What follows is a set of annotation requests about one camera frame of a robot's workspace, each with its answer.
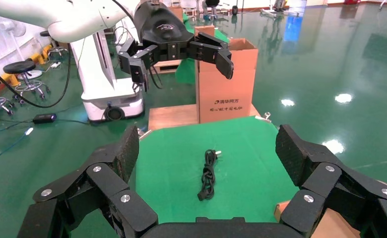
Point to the yellow plastic floor block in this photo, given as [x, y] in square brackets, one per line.
[11, 79]
[44, 54]

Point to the white standing fan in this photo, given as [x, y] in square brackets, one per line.
[16, 29]

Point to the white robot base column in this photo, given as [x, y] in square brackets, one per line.
[101, 82]

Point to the tall printed cardboard box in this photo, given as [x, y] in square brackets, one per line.
[226, 95]

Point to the low wooden crate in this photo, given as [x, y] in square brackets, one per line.
[167, 67]

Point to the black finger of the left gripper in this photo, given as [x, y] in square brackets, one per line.
[137, 65]
[221, 59]

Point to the small plain cardboard box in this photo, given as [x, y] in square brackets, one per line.
[177, 13]

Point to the white power strip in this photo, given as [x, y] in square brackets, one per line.
[55, 64]

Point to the flat open cardboard box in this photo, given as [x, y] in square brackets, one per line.
[331, 226]

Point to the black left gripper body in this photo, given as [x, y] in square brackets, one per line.
[160, 26]

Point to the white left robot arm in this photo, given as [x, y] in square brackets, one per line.
[65, 16]

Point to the silver metal table clamp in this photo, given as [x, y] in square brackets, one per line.
[265, 117]
[142, 133]

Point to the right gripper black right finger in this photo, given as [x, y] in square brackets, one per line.
[315, 177]

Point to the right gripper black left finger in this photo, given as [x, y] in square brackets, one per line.
[104, 184]

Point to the black power adapter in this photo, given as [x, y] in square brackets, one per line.
[44, 118]

